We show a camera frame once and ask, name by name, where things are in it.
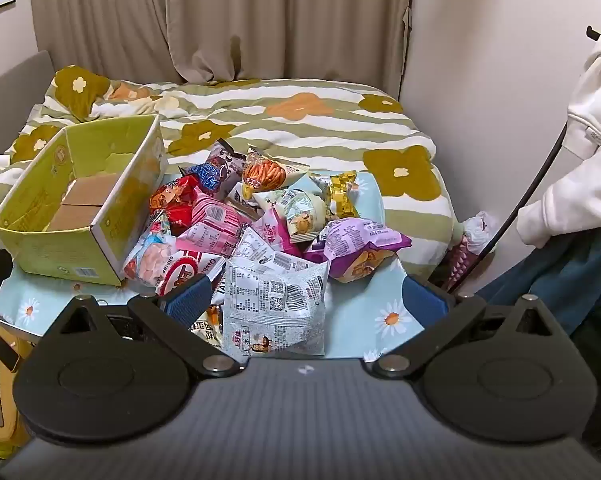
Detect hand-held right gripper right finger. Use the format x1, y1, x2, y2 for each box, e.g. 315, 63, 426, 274
369, 274, 570, 379

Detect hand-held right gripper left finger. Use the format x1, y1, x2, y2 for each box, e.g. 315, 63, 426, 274
40, 274, 244, 379

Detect white red shrimp cracker packet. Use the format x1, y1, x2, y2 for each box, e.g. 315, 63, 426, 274
124, 232, 216, 297

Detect green cardboard box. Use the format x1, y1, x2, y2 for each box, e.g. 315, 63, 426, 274
0, 114, 170, 287

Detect pile of mixed snack bags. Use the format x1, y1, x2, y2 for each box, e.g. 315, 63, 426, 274
124, 139, 412, 358

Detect blue daisy print tablecloth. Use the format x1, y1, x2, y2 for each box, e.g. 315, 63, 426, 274
0, 172, 453, 361

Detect purple dotted object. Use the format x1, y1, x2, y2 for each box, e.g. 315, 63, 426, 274
447, 232, 486, 293

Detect white plastic bag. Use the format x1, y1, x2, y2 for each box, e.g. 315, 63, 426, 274
463, 211, 503, 253

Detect person's blue pants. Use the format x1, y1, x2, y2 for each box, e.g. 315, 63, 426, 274
475, 227, 601, 461

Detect yellow bag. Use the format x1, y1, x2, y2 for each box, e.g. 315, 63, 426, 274
0, 330, 36, 461

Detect grey headboard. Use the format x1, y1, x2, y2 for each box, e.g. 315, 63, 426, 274
0, 50, 56, 111

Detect green striped floral duvet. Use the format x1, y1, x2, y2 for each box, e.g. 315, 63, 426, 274
0, 65, 453, 271

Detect person's white hoodie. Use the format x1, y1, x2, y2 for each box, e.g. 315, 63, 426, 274
515, 27, 601, 251

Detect beige curtain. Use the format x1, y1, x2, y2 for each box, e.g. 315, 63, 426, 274
28, 0, 416, 106

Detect black cable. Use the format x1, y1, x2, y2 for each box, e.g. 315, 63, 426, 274
447, 25, 601, 295

